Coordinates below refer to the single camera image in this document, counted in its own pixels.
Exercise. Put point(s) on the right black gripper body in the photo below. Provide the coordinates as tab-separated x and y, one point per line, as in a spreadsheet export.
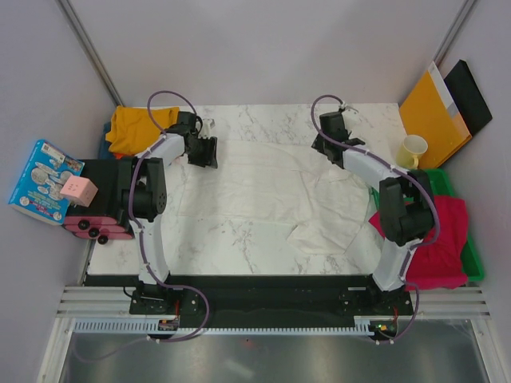
320	144

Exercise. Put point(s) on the yellow mug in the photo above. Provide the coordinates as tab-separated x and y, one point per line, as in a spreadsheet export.
412	148

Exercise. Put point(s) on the blue printed box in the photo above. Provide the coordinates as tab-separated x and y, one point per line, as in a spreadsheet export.
38	190

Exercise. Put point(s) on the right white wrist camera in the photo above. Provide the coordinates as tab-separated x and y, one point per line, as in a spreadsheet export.
347	108

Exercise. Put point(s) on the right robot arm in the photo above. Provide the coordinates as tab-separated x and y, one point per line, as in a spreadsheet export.
405	200

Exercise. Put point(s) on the black and pink case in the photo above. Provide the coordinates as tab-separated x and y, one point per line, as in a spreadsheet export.
103	219

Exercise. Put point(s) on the magenta t shirt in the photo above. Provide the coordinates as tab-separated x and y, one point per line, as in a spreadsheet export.
432	266

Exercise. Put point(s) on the white t shirt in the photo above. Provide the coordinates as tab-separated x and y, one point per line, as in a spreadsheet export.
277	183

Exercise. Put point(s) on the white cable duct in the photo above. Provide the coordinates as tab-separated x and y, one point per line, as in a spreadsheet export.
160	327

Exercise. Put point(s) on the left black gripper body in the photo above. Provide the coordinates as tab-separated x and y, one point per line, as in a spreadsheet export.
204	152

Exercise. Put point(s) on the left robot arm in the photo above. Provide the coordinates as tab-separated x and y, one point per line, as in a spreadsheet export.
142	192

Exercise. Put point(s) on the orange envelope folder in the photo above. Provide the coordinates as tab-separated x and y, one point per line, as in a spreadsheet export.
429	111

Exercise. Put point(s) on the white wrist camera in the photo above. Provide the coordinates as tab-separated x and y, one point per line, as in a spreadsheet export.
208	125
347	108

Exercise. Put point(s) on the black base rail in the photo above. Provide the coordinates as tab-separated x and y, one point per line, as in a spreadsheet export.
262	301

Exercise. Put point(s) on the mustard yellow folded shirt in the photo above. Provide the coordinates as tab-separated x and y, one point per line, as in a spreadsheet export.
131	131

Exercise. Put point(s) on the black flat box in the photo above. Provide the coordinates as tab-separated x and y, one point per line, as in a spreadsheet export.
468	97

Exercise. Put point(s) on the green plastic tray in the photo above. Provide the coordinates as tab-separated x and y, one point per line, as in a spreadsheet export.
441	185

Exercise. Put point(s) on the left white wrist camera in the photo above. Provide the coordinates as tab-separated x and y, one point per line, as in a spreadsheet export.
208	125

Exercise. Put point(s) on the blue folded shirt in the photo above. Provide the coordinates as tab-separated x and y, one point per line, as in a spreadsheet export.
103	152

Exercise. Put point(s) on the pink cube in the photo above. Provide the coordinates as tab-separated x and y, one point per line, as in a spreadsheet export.
79	191

